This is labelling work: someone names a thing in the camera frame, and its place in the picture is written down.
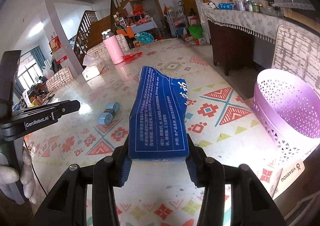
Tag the pink water bottle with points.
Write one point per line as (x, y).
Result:
(113, 47)

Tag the white gloved left hand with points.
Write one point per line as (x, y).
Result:
(10, 176)

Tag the white tissue pack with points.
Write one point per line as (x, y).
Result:
(93, 67)

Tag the sideboard with lace cloth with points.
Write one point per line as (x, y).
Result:
(233, 34)

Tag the red plastic wrapper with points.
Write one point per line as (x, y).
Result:
(132, 57)

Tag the green plastic bag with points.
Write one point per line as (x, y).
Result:
(196, 31)

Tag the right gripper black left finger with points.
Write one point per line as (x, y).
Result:
(65, 204)

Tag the blue toothpaste box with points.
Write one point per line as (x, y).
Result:
(157, 130)

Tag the purple perforated waste basket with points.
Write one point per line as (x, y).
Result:
(288, 109)

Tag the cardboard box under basket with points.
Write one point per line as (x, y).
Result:
(276, 178)

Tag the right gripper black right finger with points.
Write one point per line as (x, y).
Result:
(251, 204)

